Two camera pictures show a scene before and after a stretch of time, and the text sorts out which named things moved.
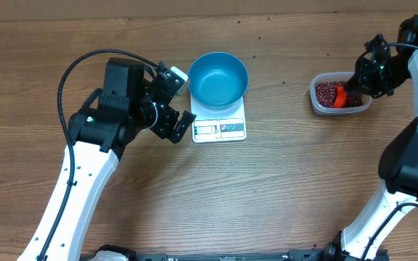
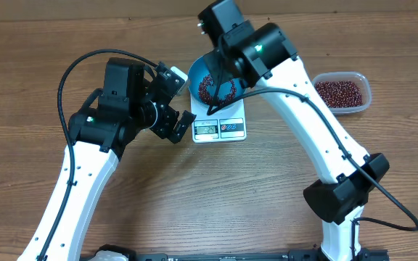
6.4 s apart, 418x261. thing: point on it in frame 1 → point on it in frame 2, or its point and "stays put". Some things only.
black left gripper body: (152, 118) stays put
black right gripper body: (366, 75) → (214, 69)
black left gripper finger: (182, 127) stays put
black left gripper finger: (168, 80) stays put
